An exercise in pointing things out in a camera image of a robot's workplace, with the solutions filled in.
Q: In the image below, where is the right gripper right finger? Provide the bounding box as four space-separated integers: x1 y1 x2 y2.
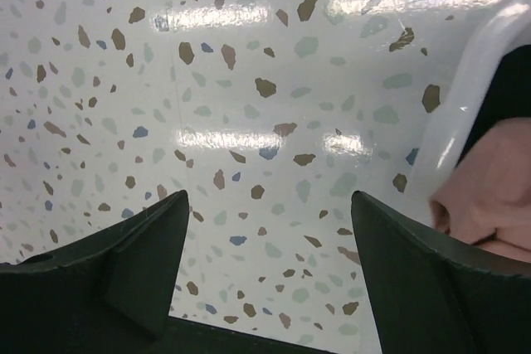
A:
351 192 530 353

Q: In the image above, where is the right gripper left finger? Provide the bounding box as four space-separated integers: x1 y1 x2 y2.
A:
1 191 189 353

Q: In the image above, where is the pink t shirt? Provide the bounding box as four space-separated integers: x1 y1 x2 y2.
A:
430 118 530 263

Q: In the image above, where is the black t shirt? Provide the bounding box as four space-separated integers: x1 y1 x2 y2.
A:
457 45 531 163

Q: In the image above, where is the white laundry basket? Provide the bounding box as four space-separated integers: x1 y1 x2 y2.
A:
405 0 530 202

